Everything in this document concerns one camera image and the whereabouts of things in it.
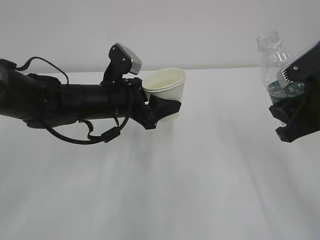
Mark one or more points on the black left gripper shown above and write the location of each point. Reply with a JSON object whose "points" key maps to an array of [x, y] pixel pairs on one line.
{"points": [[128, 100]]}

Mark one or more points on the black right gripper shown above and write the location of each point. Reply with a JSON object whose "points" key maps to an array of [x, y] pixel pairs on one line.
{"points": [[301, 114]]}

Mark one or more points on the white paper cup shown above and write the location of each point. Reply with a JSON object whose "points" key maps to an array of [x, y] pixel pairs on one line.
{"points": [[167, 84]]}

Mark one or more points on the clear green-label water bottle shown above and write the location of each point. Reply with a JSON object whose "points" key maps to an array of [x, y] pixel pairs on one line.
{"points": [[274, 55]]}

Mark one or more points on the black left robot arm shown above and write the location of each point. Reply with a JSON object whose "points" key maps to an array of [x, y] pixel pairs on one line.
{"points": [[60, 104]]}

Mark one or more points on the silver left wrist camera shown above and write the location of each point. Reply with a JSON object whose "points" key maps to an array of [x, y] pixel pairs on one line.
{"points": [[122, 61]]}

